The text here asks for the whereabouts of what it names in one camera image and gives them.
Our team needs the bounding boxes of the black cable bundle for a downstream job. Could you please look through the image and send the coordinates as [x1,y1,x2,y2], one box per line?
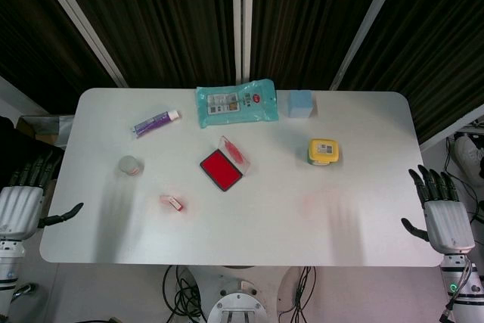
[162,265,207,323]
[278,265,317,316]

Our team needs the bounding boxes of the purple tube white cap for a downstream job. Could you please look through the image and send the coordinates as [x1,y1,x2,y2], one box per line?
[131,110,181,139]

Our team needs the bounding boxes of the dark pleated curtain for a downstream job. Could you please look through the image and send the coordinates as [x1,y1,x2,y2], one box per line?
[0,0,484,142]

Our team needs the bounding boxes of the small clear jar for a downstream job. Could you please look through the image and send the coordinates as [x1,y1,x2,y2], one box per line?
[117,154,141,176]

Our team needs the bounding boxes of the green container yellow lid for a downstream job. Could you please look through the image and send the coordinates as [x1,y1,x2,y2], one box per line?
[306,138,340,167]

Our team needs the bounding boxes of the small red white stamp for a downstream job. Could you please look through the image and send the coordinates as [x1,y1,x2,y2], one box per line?
[159,194,187,213]

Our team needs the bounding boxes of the red ink pad clear lid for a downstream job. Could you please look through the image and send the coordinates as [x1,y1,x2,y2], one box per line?
[199,135,252,193]

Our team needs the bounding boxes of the light blue cube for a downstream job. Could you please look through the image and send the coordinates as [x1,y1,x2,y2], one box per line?
[287,90,315,119]

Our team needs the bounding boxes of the grey round robot base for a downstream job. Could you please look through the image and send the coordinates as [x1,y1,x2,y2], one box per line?
[206,279,271,323]

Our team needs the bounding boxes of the teal wet wipes pack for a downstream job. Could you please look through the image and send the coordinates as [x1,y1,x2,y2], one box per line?
[195,78,280,129]

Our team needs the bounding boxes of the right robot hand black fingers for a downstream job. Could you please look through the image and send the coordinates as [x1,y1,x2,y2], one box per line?
[401,165,476,254]

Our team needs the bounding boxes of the white upright frame post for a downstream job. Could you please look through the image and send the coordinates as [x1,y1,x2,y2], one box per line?
[231,0,254,84]

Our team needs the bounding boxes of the white slanted frame post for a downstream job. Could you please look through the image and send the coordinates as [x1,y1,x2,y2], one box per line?
[330,0,409,89]
[29,0,128,88]

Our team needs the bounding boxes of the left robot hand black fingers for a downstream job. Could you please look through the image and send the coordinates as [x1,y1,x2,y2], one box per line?
[0,148,84,241]

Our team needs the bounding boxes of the cardboard box grey tape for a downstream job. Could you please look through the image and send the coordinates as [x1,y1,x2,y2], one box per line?
[17,113,75,148]

